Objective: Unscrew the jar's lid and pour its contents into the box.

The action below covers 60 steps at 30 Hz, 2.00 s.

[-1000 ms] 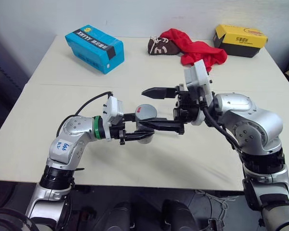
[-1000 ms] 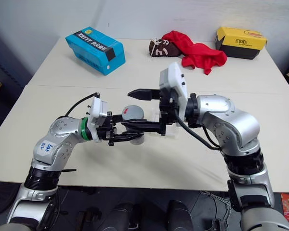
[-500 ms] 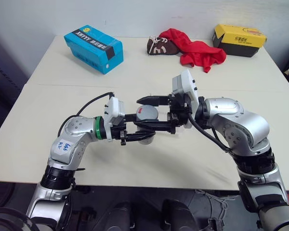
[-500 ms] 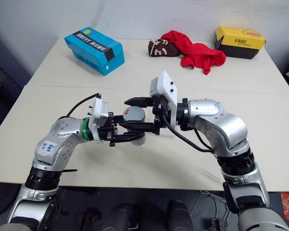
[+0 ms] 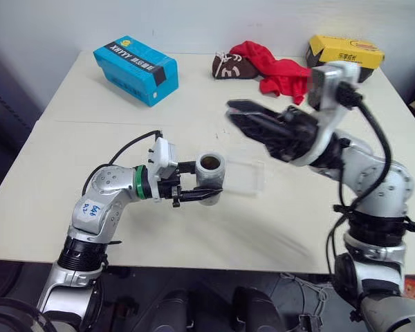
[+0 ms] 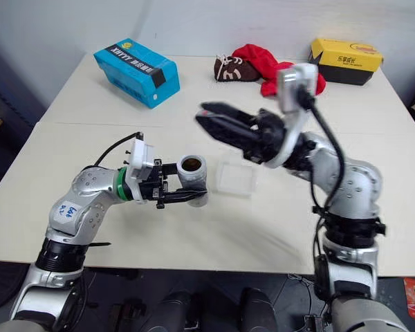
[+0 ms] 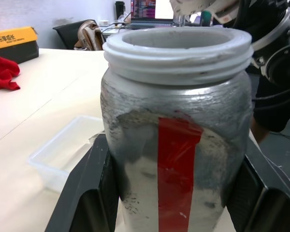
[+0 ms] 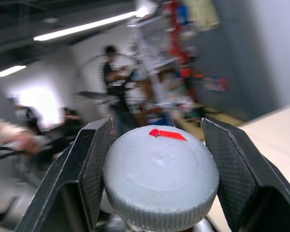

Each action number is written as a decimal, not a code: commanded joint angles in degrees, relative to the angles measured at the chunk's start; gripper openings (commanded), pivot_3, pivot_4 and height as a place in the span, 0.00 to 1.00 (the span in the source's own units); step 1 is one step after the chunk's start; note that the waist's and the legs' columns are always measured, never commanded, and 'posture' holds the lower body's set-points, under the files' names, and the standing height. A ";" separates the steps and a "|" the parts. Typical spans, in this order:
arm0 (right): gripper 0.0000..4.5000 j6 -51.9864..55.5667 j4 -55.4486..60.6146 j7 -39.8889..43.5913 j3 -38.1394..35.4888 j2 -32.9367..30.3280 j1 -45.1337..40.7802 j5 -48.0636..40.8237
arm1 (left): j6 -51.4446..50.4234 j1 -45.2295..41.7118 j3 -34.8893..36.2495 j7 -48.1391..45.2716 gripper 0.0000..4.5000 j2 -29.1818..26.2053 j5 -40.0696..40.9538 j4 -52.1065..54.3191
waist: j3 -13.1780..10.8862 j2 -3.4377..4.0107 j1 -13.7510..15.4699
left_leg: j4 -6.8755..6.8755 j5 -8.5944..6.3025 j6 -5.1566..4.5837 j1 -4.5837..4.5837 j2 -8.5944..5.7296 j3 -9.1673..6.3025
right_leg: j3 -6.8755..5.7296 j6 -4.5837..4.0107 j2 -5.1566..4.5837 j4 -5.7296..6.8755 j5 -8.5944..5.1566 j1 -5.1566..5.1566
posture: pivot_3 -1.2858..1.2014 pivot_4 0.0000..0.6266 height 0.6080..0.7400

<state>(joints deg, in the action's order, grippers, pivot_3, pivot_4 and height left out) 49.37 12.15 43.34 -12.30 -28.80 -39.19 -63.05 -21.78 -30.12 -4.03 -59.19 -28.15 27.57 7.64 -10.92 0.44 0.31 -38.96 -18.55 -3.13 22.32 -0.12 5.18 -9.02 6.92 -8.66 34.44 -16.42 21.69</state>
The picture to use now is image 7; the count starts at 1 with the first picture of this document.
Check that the grey jar with red tape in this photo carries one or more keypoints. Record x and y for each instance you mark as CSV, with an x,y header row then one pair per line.
x,y
176,120

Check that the black bottle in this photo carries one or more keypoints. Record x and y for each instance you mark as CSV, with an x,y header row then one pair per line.
x,y
119,9

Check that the yellow and black box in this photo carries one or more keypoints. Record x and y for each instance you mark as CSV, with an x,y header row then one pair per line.
x,y
12,46

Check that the clear plastic box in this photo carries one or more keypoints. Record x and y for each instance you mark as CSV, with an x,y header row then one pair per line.
x,y
60,154

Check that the green cup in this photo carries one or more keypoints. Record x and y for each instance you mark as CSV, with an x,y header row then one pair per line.
x,y
206,18

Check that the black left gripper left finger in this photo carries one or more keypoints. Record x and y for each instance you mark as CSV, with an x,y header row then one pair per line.
x,y
89,183

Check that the red cloth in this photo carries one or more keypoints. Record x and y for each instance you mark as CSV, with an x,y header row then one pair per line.
x,y
2,75

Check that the open laptop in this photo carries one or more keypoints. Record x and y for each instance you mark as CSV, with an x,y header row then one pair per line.
x,y
147,12

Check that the black office chair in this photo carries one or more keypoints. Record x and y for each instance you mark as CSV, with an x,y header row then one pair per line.
x,y
67,33

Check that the brown bag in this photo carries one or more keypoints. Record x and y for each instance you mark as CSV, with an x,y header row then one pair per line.
x,y
90,36

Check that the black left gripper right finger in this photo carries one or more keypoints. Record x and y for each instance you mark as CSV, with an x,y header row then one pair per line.
x,y
261,193

